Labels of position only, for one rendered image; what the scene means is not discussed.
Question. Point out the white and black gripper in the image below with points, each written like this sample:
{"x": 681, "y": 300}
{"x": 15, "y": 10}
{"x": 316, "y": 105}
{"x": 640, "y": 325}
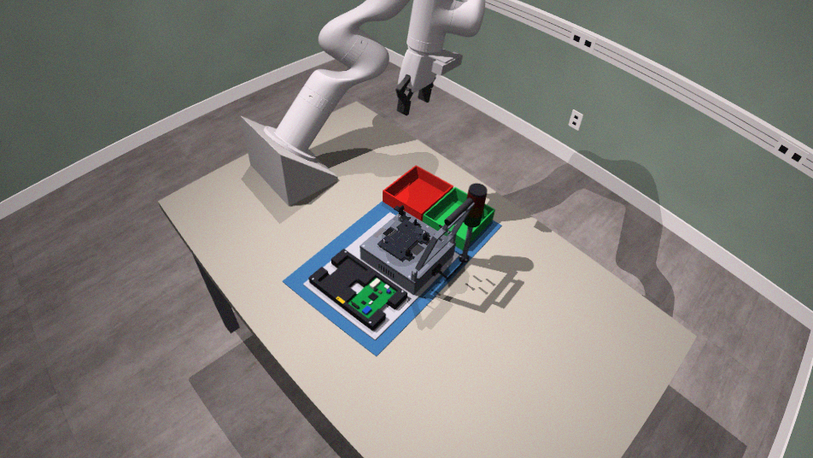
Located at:
{"x": 416, "y": 72}

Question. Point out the red bin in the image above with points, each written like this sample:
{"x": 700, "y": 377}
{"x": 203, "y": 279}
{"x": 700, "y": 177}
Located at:
{"x": 417, "y": 190}

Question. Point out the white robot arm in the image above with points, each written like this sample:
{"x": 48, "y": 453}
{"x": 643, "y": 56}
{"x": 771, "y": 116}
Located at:
{"x": 366, "y": 59}

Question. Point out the green bin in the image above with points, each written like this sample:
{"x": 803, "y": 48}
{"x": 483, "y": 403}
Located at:
{"x": 442, "y": 209}

